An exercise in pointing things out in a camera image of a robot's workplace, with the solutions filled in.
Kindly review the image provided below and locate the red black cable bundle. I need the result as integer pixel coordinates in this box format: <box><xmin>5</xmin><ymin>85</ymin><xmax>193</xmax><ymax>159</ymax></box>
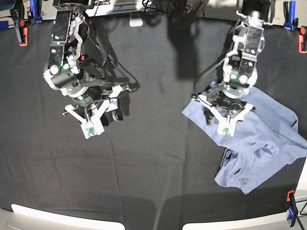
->
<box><xmin>173</xmin><ymin>0</ymin><xmax>210</xmax><ymax>27</ymax></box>

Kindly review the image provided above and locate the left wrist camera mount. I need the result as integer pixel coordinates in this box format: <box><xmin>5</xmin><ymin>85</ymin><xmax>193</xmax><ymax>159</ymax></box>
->
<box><xmin>195</xmin><ymin>94</ymin><xmax>254</xmax><ymax>137</ymax></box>

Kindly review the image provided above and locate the blue clamp far left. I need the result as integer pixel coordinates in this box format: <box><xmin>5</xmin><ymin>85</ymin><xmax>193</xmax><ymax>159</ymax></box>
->
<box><xmin>27</xmin><ymin>0</ymin><xmax>43</xmax><ymax>24</ymax></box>

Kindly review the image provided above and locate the orange blue clamp near right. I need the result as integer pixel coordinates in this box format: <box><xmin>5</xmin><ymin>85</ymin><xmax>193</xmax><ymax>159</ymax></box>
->
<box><xmin>287</xmin><ymin>190</ymin><xmax>298</xmax><ymax>227</ymax></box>

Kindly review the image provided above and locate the orange clamp far right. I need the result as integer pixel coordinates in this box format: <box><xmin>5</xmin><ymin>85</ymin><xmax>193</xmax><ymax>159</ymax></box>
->
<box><xmin>298</xmin><ymin>26</ymin><xmax>307</xmax><ymax>54</ymax></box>

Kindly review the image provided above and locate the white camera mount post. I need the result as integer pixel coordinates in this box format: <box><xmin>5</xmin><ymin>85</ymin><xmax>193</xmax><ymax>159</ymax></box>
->
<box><xmin>129</xmin><ymin>11</ymin><xmax>143</xmax><ymax>28</ymax></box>

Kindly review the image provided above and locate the blue clamp far right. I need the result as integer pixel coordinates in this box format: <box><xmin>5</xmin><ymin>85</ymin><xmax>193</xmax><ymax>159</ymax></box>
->
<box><xmin>283</xmin><ymin>0</ymin><xmax>298</xmax><ymax>31</ymax></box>

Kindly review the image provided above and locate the black table cloth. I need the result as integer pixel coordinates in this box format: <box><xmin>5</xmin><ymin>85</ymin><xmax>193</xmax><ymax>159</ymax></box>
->
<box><xmin>0</xmin><ymin>16</ymin><xmax>305</xmax><ymax>230</ymax></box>

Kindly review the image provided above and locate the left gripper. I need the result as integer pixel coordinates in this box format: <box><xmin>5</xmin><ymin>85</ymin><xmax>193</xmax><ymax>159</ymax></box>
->
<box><xmin>203</xmin><ymin>86</ymin><xmax>247</xmax><ymax>118</ymax></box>

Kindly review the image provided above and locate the orange clamp far left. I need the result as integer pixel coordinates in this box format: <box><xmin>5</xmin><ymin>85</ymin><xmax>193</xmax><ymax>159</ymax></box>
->
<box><xmin>14</xmin><ymin>19</ymin><xmax>28</xmax><ymax>46</ymax></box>

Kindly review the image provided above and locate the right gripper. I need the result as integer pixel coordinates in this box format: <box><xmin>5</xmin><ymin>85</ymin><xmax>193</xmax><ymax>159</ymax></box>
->
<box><xmin>69</xmin><ymin>84</ymin><xmax>131</xmax><ymax>126</ymax></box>

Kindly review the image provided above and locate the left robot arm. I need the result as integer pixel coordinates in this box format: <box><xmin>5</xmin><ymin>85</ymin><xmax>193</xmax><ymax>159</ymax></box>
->
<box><xmin>203</xmin><ymin>0</ymin><xmax>275</xmax><ymax>125</ymax></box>

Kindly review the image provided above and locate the blue-grey t-shirt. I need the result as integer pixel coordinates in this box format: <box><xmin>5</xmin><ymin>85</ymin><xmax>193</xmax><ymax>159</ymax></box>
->
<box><xmin>182</xmin><ymin>87</ymin><xmax>307</xmax><ymax>194</ymax></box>

